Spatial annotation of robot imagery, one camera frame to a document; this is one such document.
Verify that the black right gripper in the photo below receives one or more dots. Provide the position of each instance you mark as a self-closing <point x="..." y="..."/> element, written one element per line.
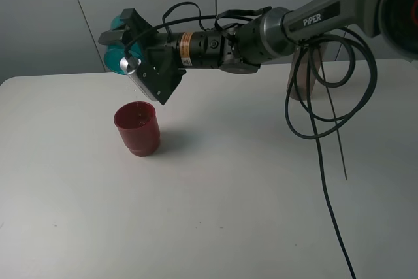
<point x="184" y="50"/>

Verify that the teal translucent plastic cup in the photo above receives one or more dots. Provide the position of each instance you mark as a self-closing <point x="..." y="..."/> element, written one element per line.
<point x="114" y="54"/>

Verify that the brown translucent water bottle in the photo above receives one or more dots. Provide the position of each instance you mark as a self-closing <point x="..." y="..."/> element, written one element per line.
<point x="308" y="55"/>

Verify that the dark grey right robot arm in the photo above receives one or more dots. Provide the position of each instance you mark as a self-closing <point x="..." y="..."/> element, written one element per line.
<point x="241" y="40"/>

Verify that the red plastic cup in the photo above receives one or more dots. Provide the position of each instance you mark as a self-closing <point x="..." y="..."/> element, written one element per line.
<point x="138" y="127"/>

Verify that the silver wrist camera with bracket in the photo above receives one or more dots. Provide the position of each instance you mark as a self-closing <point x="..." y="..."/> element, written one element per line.
<point x="157" y="75"/>

